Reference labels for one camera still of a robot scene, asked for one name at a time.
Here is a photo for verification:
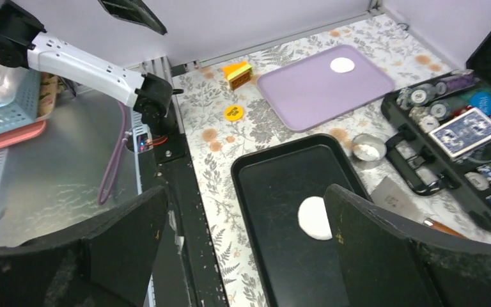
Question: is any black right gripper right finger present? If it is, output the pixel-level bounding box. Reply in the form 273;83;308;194
324;184;491;306

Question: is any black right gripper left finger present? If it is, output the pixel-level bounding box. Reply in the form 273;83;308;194
0;186;168;306

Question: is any white dough disc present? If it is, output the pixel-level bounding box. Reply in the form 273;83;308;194
297;196;332;240

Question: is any black baking tray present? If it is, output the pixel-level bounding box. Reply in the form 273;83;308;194
231;134;369;306

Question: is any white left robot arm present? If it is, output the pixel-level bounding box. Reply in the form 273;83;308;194
0;1;181;137

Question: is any metal dough scraper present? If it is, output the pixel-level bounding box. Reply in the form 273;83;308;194
370;177;466;239

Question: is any small white dough piece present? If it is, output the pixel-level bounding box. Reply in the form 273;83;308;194
330;57;355;74

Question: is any black poker chip case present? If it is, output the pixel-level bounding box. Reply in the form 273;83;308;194
380;2;491;235

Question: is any pink plastic tray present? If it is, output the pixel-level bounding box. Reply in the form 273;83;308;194
0;120;47;149

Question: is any blue playing card deck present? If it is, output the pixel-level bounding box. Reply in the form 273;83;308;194
428;107;491;160

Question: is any blue plastic basket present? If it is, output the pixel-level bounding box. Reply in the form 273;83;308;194
0;65;41;134

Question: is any purple plastic tray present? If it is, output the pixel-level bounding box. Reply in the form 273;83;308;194
257;44;395;132

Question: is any yellow round token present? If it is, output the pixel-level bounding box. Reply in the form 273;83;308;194
223;105;245;122

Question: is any orange toy sandwich block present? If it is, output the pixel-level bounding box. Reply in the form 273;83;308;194
222;61;253;91

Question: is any round metal cutter ring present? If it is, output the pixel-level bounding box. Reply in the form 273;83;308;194
350;133;388;163

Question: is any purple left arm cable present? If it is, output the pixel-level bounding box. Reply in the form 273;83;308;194
97;100;133;207

